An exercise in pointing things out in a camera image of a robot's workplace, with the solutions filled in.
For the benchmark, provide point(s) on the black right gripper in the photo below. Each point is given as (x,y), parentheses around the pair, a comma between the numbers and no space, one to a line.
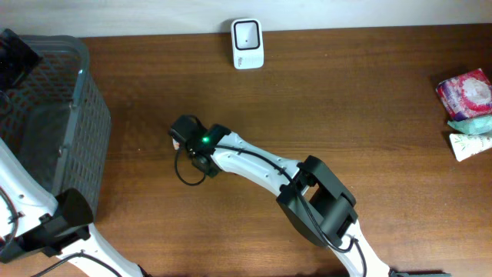
(211,170)

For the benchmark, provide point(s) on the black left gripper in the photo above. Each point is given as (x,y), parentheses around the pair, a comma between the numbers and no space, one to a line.
(19,65)

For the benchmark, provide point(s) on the white cream tube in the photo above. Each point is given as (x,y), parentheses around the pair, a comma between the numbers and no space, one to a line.
(464,146)

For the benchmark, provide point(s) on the red purple tissue pack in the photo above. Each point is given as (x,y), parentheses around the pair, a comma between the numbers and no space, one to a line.
(466,96)

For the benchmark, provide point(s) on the green wet wipes pack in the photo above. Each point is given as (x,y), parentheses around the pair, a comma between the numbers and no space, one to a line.
(473,126)

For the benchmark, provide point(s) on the orange tissue packet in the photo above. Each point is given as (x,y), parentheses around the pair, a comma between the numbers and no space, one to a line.
(176,144)

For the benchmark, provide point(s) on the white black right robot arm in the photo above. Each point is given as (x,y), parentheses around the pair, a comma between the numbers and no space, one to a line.
(315,201)

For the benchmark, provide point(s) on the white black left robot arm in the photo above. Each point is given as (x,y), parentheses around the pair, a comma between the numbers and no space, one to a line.
(63,226)

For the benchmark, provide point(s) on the white barcode scanner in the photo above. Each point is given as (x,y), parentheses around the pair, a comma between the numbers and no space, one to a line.
(247,43)

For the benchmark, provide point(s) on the grey plastic basket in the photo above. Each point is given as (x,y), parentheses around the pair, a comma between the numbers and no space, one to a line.
(59,125)

